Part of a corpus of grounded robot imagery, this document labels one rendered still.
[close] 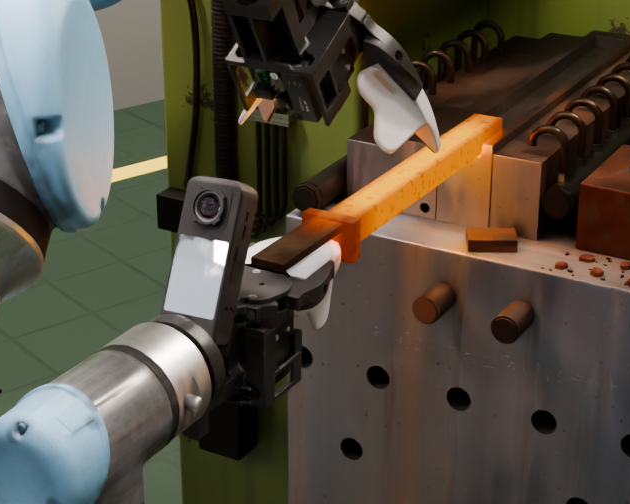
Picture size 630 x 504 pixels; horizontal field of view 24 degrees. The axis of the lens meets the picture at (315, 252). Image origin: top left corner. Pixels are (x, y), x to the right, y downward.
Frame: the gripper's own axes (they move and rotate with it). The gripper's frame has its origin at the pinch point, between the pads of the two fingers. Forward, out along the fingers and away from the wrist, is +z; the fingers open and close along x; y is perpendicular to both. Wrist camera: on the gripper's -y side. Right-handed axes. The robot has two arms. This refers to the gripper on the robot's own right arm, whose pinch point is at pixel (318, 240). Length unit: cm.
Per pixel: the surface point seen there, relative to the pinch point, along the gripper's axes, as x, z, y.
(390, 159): -7.7, 27.7, 3.4
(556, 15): -9, 76, 0
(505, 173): 4.1, 27.7, 2.7
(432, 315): 1.8, 17.8, 13.5
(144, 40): -213, 268, 76
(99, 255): -155, 166, 98
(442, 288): 1.5, 20.5, 12.0
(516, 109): -0.9, 42.3, 1.4
